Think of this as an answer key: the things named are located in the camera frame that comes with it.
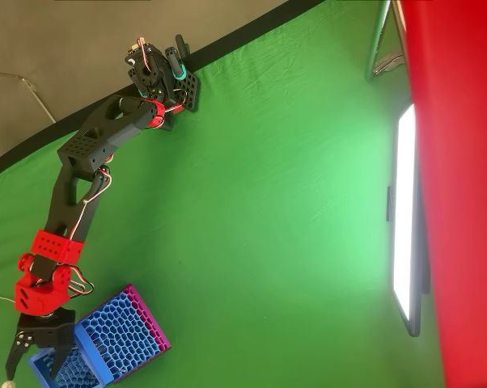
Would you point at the chrome tube stand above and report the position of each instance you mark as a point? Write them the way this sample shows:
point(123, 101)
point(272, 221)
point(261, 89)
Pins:
point(376, 44)

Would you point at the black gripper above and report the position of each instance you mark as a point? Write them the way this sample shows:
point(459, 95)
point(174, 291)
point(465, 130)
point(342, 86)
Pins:
point(46, 329)

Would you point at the red blurred panel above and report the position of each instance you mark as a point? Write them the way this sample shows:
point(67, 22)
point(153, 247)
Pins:
point(470, 161)

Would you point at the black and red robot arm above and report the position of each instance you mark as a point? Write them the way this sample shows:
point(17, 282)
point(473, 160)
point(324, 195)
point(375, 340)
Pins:
point(69, 202)

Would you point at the black perforated arm base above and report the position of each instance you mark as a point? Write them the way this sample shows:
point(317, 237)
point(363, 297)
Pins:
point(191, 87)

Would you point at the green cloth with black edge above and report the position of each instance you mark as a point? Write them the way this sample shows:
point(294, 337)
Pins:
point(268, 202)

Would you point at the blue mesh basket magenta base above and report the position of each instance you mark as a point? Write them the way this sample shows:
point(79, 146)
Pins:
point(122, 331)

